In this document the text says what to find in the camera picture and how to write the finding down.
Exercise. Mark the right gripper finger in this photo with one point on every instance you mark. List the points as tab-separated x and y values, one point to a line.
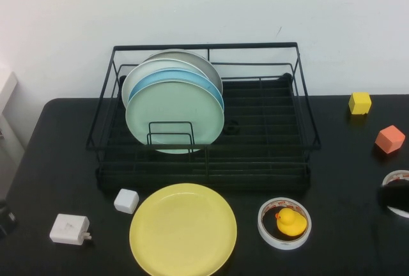
394	196

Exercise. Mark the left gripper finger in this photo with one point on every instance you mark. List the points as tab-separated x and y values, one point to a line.
7	223

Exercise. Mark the yellow plate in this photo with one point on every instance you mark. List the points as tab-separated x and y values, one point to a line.
182	228

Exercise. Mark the off-white plate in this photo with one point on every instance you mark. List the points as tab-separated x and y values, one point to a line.
140	74

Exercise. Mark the light green plate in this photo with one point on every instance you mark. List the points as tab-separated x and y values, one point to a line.
172	106

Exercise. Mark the light blue plate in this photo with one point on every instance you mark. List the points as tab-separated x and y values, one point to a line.
179	74

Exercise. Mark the grey plate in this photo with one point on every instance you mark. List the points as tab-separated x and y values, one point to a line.
191	57

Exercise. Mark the white tape roll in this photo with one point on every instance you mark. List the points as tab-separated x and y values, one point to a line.
281	245
396	175

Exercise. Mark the orange cube block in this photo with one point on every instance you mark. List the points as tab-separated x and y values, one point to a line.
388	140

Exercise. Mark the white power adapter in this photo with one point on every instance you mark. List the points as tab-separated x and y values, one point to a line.
68	228

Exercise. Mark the yellow cube block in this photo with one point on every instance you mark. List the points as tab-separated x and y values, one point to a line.
359	103

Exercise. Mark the yellow rubber duck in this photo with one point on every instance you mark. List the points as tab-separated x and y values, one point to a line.
289	223

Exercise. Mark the white cube block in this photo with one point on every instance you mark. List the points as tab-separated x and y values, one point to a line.
126	201

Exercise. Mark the white side furniture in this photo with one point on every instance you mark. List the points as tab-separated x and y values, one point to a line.
6	97

